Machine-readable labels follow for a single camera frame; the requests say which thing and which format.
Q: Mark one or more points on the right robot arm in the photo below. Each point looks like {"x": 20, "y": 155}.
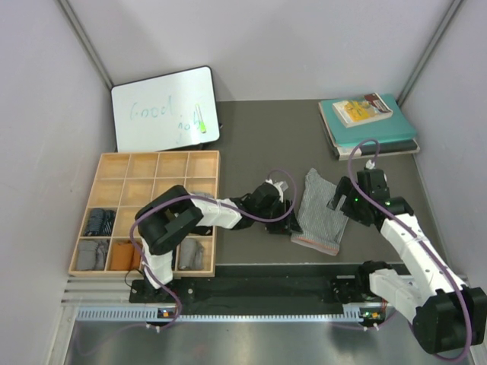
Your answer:
{"x": 443, "y": 311}

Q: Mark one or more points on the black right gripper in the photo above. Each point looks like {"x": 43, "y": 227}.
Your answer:
{"x": 346, "y": 188}

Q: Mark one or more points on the dark blue rolled socks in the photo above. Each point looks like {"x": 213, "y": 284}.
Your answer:
{"x": 100, "y": 222}

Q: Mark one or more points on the light grey underwear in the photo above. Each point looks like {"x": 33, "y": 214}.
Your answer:
{"x": 203, "y": 194}

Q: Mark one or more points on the wooden compartment tray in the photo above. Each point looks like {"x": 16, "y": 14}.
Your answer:
{"x": 126, "y": 183}

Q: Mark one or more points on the grey striped boxer shorts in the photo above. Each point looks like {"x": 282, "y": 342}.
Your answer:
{"x": 322, "y": 227}

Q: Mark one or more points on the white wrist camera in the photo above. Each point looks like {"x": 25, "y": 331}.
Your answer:
{"x": 370, "y": 165}
{"x": 281, "y": 187}

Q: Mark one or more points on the green whiteboard marker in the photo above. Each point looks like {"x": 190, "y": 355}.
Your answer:
{"x": 200, "y": 120}

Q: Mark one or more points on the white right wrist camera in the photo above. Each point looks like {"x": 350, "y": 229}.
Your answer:
{"x": 370, "y": 165}

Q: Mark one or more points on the grey rolled socks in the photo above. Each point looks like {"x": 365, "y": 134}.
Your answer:
{"x": 92, "y": 255}

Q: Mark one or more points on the grey rolled garment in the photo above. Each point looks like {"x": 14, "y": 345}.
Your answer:
{"x": 191, "y": 255}

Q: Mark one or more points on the orange rolled garment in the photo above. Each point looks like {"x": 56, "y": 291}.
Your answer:
{"x": 124, "y": 256}

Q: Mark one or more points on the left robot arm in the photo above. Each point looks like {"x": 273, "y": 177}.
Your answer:
{"x": 167, "y": 221}

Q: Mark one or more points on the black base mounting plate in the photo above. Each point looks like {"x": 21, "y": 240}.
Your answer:
{"x": 243, "y": 290}

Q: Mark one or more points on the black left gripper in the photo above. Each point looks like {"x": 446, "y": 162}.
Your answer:
{"x": 286, "y": 226}

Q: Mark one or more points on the white whiteboard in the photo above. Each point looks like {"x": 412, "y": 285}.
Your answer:
{"x": 159, "y": 113}

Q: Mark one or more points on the yellow paperback book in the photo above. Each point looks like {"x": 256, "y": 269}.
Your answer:
{"x": 362, "y": 110}

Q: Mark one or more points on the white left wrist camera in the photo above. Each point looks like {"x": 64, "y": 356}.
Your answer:
{"x": 281, "y": 187}

